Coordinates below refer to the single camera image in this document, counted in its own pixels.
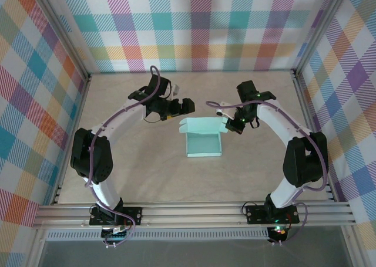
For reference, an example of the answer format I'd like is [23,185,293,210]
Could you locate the long aluminium mounting rail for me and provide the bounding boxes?
[32,201,358,229]

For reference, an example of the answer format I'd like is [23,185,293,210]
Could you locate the grey slotted cable duct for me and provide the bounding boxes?
[43,230,270,241]

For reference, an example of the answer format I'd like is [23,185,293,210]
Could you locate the circuit board with lit LEDs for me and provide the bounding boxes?
[268,225,290,244]

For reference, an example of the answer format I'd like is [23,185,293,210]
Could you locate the light blue paper box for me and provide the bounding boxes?
[179,116,229,158]

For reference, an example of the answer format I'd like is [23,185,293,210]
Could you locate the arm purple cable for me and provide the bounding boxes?
[85,65,163,249]
[205,99,328,246]

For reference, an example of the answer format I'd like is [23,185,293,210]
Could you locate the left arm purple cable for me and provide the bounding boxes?
[85,65,163,249]

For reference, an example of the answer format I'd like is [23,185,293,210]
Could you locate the aluminium frame post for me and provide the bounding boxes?
[33,0,92,80]
[292,0,353,76]

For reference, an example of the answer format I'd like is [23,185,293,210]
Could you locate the aluminium table side rail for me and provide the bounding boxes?
[292,72,337,202]
[51,73,92,206]

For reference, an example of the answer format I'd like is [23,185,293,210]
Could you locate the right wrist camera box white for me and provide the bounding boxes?
[216,102,233,117]

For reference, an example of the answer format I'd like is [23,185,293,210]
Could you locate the green terminal circuit board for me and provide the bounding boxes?
[101,225,132,241]

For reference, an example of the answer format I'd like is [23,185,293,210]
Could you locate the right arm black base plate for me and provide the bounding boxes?
[245,204,300,224]

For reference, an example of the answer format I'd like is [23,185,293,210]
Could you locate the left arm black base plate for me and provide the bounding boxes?
[89,207,143,227]

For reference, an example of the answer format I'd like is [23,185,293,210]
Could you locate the aluminium frame leg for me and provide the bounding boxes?
[340,228,364,267]
[26,228,48,267]

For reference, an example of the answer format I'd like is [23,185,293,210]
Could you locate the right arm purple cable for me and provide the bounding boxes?
[205,99,328,246]

